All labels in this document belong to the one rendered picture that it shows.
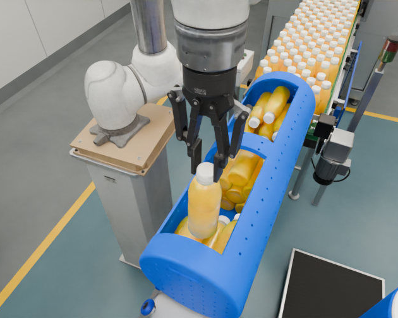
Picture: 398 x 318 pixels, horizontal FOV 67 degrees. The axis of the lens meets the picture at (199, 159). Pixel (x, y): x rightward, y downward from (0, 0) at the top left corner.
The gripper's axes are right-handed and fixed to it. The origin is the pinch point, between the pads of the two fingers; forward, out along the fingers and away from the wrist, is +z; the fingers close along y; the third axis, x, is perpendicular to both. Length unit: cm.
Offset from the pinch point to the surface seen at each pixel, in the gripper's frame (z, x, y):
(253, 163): 29.0, 29.7, 2.4
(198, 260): 22.6, -8.4, 2.3
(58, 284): 146, -9, -93
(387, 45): 23, 117, 34
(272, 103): 28, 61, -1
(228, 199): 42.9, 23.3, -2.3
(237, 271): 26.9, -5.3, 10.4
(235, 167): 28.1, 25.1, -1.6
